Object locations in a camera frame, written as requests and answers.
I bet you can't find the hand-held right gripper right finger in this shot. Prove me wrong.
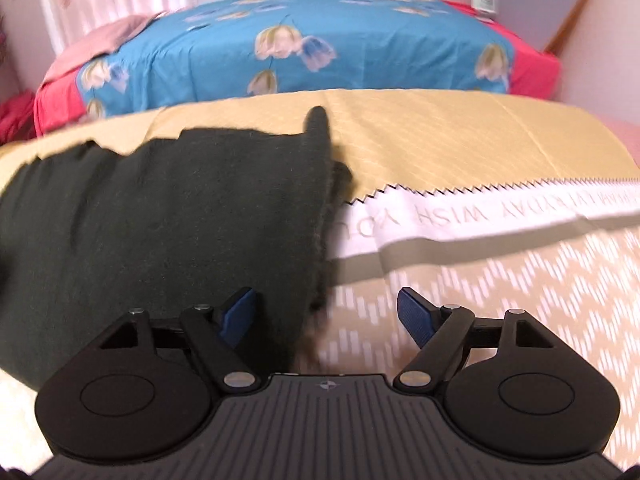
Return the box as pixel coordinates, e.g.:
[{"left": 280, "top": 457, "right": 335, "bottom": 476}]
[{"left": 393, "top": 287, "right": 577, "bottom": 394}]

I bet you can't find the yellow beige patterned blanket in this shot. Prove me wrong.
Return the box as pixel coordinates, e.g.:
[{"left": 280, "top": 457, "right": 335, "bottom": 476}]
[{"left": 0, "top": 88, "right": 640, "bottom": 480}]

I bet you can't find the pink cloth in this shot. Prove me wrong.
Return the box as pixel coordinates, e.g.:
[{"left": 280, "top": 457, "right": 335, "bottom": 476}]
[{"left": 42, "top": 13, "right": 167, "bottom": 87}]

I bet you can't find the blue floral quilt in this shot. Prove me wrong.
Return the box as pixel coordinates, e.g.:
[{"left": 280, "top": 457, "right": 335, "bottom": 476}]
[{"left": 75, "top": 0, "right": 517, "bottom": 122}]

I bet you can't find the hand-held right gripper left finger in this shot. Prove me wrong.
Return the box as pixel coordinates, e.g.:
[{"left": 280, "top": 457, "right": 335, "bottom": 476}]
[{"left": 65, "top": 287, "right": 264, "bottom": 395}]

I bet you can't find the red bed sheet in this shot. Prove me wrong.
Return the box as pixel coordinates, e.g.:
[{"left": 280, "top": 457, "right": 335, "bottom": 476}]
[{"left": 33, "top": 0, "right": 562, "bottom": 137}]

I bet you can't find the wooden framed board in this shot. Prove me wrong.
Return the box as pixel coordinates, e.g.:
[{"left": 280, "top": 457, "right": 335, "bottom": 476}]
[{"left": 544, "top": 0, "right": 613, "bottom": 56}]

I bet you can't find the dark green knit sweater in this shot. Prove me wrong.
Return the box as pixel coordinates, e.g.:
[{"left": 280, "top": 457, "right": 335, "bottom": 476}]
[{"left": 0, "top": 106, "right": 357, "bottom": 394}]

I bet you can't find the red clothes pile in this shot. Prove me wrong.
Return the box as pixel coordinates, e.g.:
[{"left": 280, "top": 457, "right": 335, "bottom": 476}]
[{"left": 0, "top": 88, "right": 39, "bottom": 144}]

